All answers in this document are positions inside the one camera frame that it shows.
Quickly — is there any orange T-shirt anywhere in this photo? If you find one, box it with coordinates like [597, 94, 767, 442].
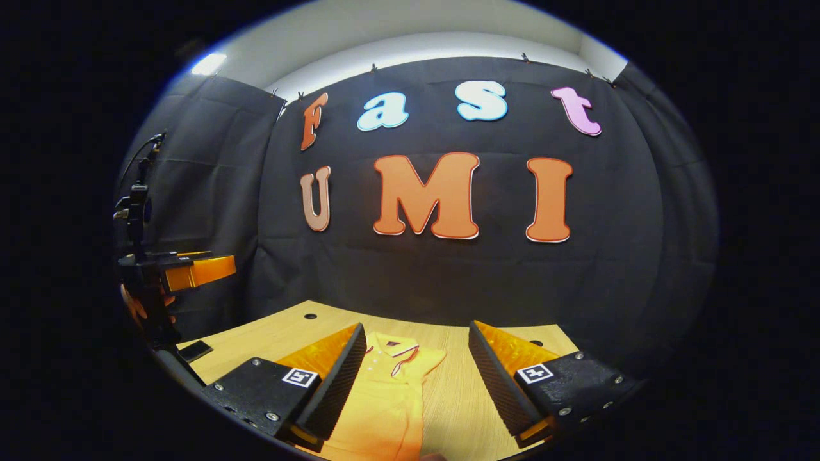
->
[307, 332, 447, 461]

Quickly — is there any small black flat object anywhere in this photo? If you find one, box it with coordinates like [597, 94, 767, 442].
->
[178, 340, 213, 364]

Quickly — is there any ceiling light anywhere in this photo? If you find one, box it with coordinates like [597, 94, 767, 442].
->
[191, 53, 228, 76]

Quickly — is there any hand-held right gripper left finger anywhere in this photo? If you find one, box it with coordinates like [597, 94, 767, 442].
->
[201, 322, 368, 453]

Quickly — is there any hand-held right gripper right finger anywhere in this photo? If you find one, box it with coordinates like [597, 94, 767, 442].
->
[468, 319, 643, 449]

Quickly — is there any black backdrop cloth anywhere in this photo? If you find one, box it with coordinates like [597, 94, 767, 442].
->
[114, 56, 719, 378]

